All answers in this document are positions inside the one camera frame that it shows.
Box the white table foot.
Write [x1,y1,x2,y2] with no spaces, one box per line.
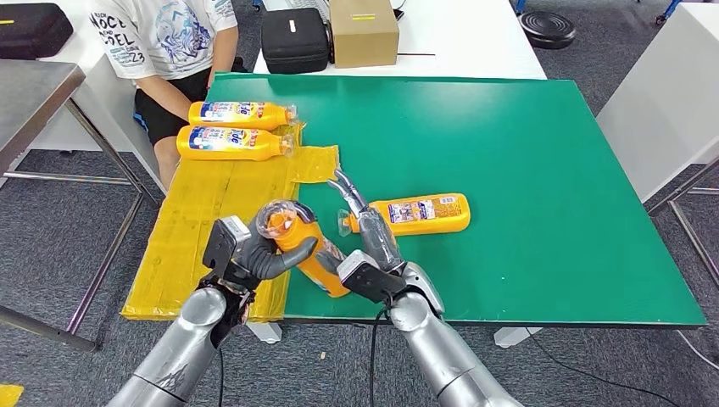
[493,327,543,349]
[245,321,283,345]

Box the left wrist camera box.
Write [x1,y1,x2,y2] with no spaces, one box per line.
[202,215,253,283]

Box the black round disc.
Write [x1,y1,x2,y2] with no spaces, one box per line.
[517,11,577,51]

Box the black floor cable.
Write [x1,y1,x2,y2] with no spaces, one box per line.
[527,328,683,407]

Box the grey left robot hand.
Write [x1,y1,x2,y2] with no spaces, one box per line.
[236,200,320,282]

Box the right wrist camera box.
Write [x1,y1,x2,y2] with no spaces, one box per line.
[337,249,409,305]

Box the brown cardboard box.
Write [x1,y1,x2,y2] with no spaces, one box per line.
[329,0,401,70]

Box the person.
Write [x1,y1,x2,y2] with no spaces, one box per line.
[89,0,248,189]

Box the blue wheeled frame leg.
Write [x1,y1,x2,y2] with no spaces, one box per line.
[654,0,683,26]

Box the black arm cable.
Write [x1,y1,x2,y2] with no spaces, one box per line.
[367,305,390,407]
[216,348,226,407]

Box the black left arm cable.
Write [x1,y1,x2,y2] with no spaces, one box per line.
[216,348,226,407]

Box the white table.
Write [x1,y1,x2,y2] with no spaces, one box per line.
[595,3,719,293]
[253,0,549,81]

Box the orange detergent bottle clear cap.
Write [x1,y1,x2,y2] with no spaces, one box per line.
[337,192,471,237]
[255,200,353,298]
[187,101,298,132]
[176,125,297,162]

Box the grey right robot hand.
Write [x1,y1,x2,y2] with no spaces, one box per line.
[315,169,407,276]

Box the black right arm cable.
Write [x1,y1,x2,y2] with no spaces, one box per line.
[367,305,390,407]

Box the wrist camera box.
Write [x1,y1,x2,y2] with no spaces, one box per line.
[202,215,253,283]
[337,249,409,305]

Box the steel table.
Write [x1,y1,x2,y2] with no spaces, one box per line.
[0,59,164,354]

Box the black zippered case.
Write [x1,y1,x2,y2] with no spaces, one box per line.
[260,8,332,75]
[0,3,75,61]

